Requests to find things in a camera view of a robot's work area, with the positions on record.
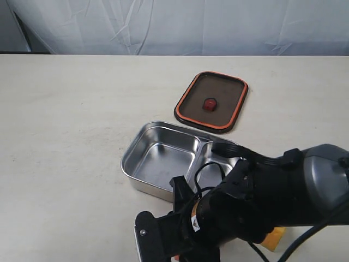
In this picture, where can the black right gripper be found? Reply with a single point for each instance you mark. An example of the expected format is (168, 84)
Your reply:
(171, 236)

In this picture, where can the yellow toy cheese wedge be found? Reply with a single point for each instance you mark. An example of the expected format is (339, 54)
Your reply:
(272, 239)

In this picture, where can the smoked transparent lid orange seal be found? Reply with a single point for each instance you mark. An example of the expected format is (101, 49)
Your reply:
(212, 102)

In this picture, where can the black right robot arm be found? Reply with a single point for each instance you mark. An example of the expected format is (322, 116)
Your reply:
(300, 188)

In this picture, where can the stainless steel two-compartment lunch box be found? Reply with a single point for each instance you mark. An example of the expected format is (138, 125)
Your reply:
(162, 151)

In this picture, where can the white wrinkled backdrop cloth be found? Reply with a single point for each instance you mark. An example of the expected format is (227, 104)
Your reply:
(211, 28)

